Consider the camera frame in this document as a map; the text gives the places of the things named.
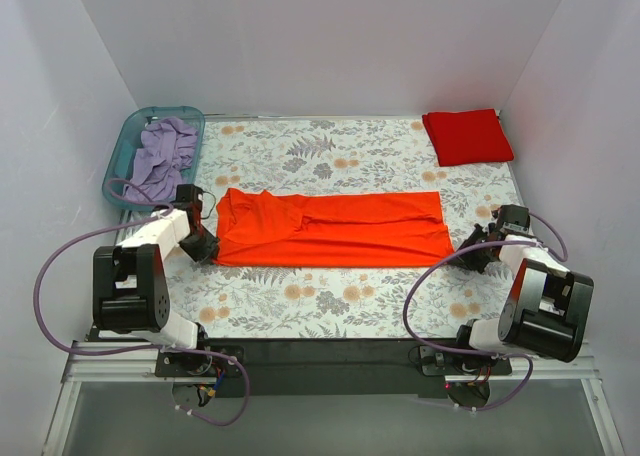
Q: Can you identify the orange t shirt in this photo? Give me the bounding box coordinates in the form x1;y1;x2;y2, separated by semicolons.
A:
213;188;453;268

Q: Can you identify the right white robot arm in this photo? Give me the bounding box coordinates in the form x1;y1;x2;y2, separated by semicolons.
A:
451;205;594;374

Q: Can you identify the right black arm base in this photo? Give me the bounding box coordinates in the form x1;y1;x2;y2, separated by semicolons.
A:
415;345;512;377

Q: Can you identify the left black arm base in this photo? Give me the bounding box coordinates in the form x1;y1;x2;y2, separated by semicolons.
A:
154;345;245;378

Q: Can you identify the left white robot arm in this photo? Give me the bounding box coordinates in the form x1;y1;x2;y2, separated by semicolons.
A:
93;184;219;376

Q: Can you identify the folded red t shirt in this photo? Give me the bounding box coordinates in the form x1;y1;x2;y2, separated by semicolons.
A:
422;109;514;167

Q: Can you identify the crumpled lavender t shirt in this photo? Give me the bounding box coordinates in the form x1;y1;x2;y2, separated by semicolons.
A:
123;117;199;203

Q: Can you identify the teal plastic bin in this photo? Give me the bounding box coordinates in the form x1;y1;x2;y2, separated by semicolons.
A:
102;106;205;211

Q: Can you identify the aluminium rail frame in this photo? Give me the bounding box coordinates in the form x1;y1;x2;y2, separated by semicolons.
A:
44;339;624;455

